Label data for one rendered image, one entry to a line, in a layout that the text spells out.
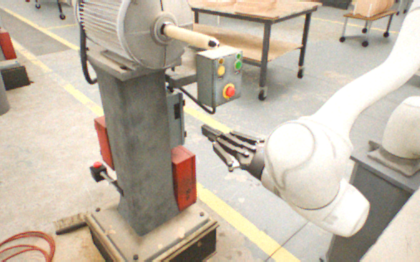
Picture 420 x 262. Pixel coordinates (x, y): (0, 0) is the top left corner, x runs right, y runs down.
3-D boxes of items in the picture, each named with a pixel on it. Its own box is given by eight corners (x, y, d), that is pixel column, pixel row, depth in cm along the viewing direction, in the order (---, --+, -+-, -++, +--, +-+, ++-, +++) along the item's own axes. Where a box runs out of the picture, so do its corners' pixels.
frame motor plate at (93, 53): (78, 55, 121) (76, 46, 120) (132, 45, 135) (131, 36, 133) (123, 81, 99) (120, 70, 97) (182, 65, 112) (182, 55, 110)
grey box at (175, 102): (151, 138, 149) (138, 21, 121) (168, 131, 155) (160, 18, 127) (169, 152, 140) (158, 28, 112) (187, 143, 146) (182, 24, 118)
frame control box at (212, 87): (167, 106, 135) (162, 47, 121) (203, 93, 147) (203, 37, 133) (203, 127, 119) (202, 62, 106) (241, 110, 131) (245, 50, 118)
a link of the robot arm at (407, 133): (389, 133, 135) (405, 86, 124) (437, 150, 124) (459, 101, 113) (373, 147, 126) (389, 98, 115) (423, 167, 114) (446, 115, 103)
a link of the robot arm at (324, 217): (311, 170, 71) (298, 145, 61) (379, 206, 61) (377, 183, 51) (285, 209, 70) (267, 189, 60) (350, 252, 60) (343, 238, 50)
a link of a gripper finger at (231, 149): (251, 164, 75) (247, 167, 74) (218, 145, 82) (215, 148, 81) (251, 152, 73) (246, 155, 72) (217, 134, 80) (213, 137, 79)
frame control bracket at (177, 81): (169, 86, 118) (168, 76, 116) (207, 75, 129) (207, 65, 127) (175, 89, 116) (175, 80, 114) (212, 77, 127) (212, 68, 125)
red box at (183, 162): (152, 188, 171) (145, 131, 152) (170, 178, 178) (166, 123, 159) (179, 213, 155) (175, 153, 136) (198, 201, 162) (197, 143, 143)
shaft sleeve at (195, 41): (168, 38, 91) (163, 29, 88) (176, 32, 92) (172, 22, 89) (209, 52, 79) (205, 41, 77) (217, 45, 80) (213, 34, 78)
